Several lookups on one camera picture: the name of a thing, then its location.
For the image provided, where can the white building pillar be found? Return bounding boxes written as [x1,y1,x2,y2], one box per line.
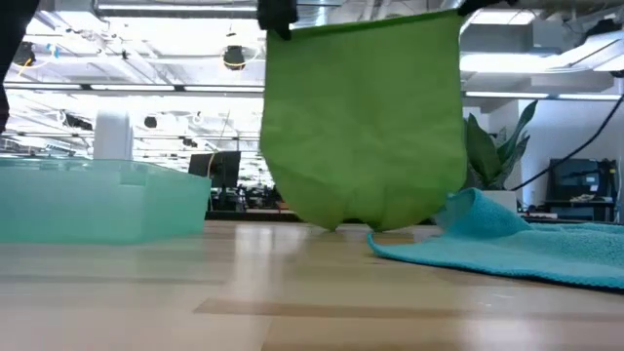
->
[92,109,135,161]

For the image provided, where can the teal translucent plastic basket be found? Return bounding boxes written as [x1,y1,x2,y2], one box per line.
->
[0,156,213,245]

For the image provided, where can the green microfiber towel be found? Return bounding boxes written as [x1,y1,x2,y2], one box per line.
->
[258,9,468,233]

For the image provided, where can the long black hanging cable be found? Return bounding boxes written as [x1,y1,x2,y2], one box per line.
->
[509,95,624,192]

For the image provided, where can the black wall television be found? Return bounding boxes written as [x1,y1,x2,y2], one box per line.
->
[545,157,618,202]

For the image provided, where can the blue microfiber towel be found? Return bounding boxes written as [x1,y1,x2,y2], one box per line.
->
[366,187,624,293]

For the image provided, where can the green plant in white pot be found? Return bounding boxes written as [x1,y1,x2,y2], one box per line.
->
[460,99,540,215]

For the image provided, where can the black office monitor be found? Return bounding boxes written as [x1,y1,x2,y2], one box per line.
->
[188,150,242,189]

